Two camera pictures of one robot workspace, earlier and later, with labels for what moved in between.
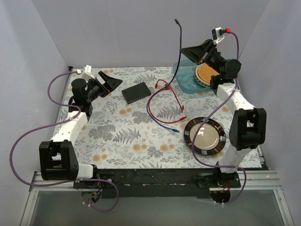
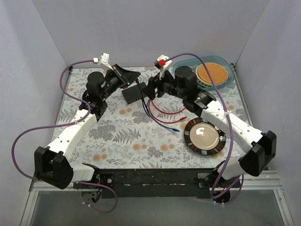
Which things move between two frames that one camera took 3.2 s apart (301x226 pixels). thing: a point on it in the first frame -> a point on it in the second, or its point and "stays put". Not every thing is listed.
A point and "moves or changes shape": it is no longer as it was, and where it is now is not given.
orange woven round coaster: x=203 y=74 stays put
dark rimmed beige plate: x=210 y=138 stays put
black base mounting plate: x=161 y=183 stays put
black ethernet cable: x=177 y=21 -> x=143 y=97
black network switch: x=136 y=92 stays put
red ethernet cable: x=182 y=107 moves or changes shape
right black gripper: x=206 y=52 -> x=155 y=87
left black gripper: x=102 y=85 -> x=121 y=77
